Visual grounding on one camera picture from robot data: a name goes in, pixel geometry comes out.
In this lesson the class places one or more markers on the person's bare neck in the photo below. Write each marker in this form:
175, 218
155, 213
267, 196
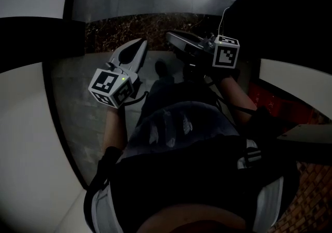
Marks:
194, 217

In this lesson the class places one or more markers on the grey flat panel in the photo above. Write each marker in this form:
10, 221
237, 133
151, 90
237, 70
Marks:
306, 133

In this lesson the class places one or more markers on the person's dark printed shirt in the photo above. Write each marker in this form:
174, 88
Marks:
181, 169

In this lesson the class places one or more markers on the person's dark shoe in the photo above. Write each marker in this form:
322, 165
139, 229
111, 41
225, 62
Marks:
160, 68

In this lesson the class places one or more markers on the person's dark trousers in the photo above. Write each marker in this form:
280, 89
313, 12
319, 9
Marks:
168, 92

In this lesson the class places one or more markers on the black door frame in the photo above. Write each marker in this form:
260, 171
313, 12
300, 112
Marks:
39, 42

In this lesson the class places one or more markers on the red box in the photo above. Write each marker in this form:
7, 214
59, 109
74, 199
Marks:
272, 102

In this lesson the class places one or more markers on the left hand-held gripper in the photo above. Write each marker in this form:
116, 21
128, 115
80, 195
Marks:
106, 82

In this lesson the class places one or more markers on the person's light grey vest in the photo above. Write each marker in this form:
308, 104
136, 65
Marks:
103, 208

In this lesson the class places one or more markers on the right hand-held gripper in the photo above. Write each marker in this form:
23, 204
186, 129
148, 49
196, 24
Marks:
225, 54

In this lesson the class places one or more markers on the person's left forearm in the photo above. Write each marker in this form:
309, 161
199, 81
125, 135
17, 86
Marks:
115, 128

